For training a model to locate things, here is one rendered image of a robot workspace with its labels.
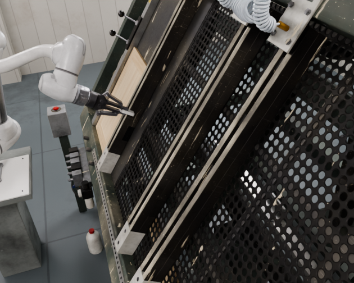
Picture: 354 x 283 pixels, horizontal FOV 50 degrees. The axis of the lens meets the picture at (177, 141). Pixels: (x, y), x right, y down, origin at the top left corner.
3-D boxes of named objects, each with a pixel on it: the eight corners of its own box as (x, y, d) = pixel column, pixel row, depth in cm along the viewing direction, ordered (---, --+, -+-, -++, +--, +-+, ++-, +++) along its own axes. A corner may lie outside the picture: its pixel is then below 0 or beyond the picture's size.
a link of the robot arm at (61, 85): (73, 105, 163) (82, 76, 163) (37, 94, 156) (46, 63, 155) (68, 104, 172) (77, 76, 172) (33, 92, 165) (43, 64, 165)
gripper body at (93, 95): (84, 109, 169) (103, 115, 173) (91, 93, 166) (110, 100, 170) (82, 101, 175) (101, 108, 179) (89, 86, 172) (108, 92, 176)
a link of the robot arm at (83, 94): (79, 89, 162) (92, 94, 165) (77, 80, 170) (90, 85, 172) (71, 106, 166) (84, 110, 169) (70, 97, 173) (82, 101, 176)
